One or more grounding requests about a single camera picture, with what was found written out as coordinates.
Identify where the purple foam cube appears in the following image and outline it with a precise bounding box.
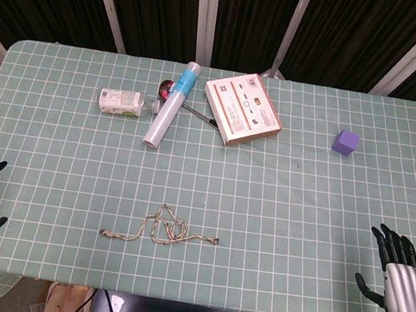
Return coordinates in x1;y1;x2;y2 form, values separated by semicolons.
329;126;361;160

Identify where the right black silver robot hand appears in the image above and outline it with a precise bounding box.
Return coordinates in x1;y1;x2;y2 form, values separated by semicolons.
349;220;416;312

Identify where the beige braided rope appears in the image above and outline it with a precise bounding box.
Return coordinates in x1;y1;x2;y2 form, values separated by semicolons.
99;195;224;256

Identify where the light wooden board frame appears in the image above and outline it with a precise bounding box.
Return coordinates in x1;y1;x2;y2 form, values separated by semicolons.
28;278;98;312

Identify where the green checked tablecloth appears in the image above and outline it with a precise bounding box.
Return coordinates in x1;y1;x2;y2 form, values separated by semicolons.
0;34;416;312

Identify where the white roll with blue band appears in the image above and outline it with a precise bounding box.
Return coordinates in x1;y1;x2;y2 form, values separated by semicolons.
142;56;203;154

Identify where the clear plastic bottle green label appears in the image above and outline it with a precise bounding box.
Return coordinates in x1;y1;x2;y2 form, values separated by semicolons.
94;85;163;122

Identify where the flat white printed box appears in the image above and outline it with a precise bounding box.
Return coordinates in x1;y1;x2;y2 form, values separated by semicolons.
195;66;290;155

